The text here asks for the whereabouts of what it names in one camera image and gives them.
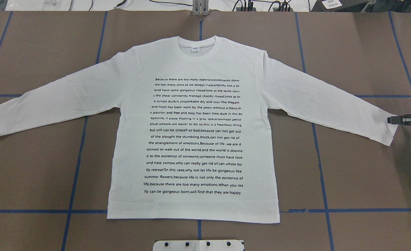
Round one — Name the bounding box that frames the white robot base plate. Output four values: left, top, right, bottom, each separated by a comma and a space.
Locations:
152, 239, 245, 251

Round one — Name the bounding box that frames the grey aluminium frame post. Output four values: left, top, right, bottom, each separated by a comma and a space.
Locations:
192, 0, 210, 16

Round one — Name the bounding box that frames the white long-sleeve printed shirt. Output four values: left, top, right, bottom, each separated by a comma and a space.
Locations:
0, 36, 397, 223

